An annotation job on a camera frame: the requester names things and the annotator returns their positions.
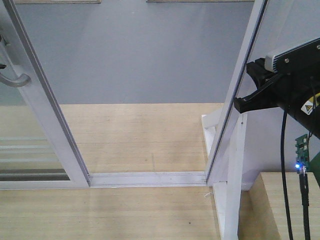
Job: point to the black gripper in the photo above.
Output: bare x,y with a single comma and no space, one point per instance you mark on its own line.
298,94

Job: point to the white sliding glass door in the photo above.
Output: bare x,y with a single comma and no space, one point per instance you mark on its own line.
37,149

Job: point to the grey curved door handle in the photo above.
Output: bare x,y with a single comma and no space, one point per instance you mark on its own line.
5,63

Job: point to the aluminium door floor track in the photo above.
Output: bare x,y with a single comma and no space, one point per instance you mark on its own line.
148,179

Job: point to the green circuit board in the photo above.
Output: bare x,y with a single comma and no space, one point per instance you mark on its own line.
302,154

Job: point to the green folded mat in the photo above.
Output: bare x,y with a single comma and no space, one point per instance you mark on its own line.
314,164

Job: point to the light wooden box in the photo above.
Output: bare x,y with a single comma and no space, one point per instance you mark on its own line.
262,209

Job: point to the light wooden floor platform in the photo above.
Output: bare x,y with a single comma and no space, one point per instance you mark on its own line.
157,137

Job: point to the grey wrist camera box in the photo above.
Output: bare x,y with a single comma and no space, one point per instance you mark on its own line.
292,58

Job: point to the white door frame post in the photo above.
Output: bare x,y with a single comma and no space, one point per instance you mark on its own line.
224,119

